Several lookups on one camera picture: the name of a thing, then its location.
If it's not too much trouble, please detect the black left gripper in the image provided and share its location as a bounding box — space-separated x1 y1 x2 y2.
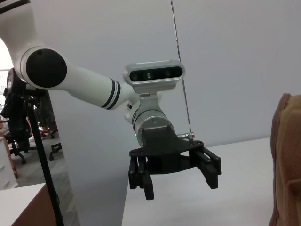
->
127 126 222 201

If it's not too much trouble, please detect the khaki fabric food bag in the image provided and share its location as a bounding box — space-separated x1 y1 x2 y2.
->
269 93 301 226

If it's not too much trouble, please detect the black office chair base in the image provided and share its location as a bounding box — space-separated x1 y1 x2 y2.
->
48 142 63 161

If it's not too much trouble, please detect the black tripod pole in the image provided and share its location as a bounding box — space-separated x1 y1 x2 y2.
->
24 89 64 226

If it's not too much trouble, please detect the plaid hanging cloth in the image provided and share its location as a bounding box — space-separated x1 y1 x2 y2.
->
34 93 57 133

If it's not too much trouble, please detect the white side table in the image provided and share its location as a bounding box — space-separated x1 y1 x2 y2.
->
0 182 58 226

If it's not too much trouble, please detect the black office chair with clothes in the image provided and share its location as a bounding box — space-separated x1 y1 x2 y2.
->
0 67 32 165

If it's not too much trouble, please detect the white drawer cabinet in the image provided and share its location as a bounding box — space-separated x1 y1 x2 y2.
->
0 135 19 190

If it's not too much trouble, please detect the left gripper cable with connector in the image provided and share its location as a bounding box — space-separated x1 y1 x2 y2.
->
177 132 196 140

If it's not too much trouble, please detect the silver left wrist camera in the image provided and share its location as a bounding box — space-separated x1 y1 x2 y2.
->
124 59 186 112

